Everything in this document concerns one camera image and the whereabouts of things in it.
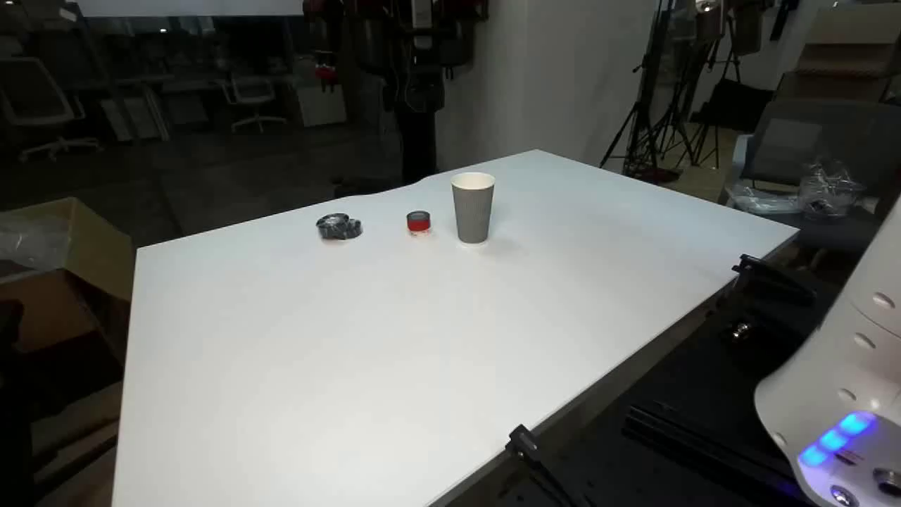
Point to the grey paper cup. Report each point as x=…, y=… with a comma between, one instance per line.
x=474, y=212

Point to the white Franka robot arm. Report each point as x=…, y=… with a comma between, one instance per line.
x=846, y=376

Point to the red tape roll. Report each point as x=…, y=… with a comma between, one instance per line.
x=418, y=222

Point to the black tape roll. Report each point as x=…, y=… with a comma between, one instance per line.
x=339, y=225

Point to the black table clamp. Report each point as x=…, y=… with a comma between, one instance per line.
x=521, y=443
x=763, y=274

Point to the black tripod stand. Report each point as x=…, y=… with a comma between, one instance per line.
x=650, y=101

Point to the white office chair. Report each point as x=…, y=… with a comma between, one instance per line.
x=38, y=101
x=254, y=93

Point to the dark office chair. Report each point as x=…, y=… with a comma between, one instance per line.
x=788, y=141

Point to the white board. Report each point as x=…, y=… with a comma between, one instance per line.
x=187, y=5

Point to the cardboard box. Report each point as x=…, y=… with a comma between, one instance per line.
x=66, y=272

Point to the black aluminium rail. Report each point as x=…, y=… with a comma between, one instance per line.
x=705, y=441

